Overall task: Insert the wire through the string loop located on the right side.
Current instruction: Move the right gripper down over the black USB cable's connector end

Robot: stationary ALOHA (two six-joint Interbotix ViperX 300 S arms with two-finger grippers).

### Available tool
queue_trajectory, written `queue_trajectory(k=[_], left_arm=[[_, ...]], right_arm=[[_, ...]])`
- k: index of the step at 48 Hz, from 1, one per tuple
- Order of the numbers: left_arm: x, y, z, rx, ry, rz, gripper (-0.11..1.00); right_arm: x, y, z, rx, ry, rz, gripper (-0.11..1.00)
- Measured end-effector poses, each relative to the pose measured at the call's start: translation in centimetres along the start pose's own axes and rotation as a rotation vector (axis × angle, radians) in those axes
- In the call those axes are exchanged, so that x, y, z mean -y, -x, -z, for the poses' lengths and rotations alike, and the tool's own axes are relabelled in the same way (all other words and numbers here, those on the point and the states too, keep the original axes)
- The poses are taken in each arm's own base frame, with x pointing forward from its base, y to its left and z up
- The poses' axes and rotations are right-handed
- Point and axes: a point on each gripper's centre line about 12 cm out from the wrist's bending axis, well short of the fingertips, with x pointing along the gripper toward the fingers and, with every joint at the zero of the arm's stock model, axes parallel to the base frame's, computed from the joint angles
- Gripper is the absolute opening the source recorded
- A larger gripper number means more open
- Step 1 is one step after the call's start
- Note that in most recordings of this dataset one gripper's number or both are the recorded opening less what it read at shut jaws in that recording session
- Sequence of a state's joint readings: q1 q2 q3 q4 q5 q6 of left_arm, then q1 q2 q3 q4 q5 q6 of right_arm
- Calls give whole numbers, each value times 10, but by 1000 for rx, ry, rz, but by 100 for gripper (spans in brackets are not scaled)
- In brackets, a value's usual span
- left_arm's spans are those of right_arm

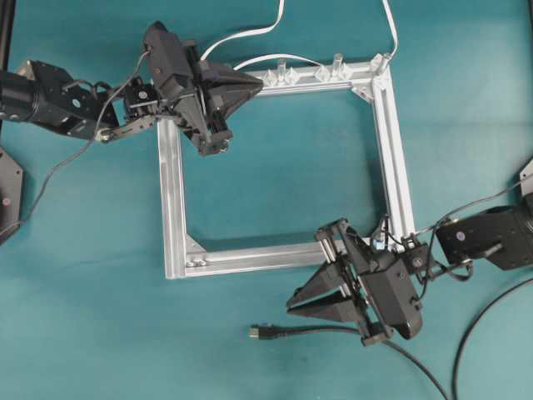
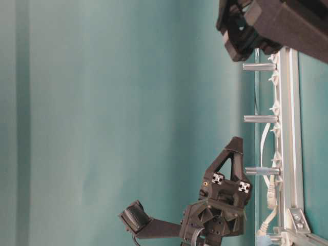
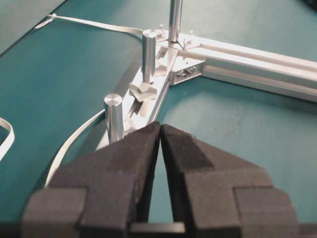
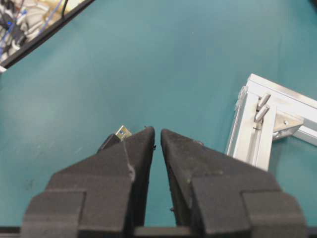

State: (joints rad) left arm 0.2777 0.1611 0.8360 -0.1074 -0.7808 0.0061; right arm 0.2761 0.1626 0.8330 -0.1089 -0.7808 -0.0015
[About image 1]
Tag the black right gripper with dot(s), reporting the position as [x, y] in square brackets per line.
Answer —
[339, 295]

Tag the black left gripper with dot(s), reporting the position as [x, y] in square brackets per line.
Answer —
[201, 94]

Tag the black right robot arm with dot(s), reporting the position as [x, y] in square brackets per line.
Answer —
[502, 235]

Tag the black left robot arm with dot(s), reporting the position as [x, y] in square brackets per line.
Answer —
[47, 96]

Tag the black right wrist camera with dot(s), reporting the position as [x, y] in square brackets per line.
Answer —
[392, 294]

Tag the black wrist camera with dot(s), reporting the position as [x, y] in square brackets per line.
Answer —
[392, 294]
[167, 62]

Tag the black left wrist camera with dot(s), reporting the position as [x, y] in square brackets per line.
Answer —
[167, 62]

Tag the clear standoff post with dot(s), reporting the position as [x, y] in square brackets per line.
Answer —
[281, 71]
[336, 66]

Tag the square aluminium extrusion frame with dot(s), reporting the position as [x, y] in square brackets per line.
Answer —
[370, 81]

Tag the black vertical rail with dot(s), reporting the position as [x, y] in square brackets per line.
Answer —
[7, 13]

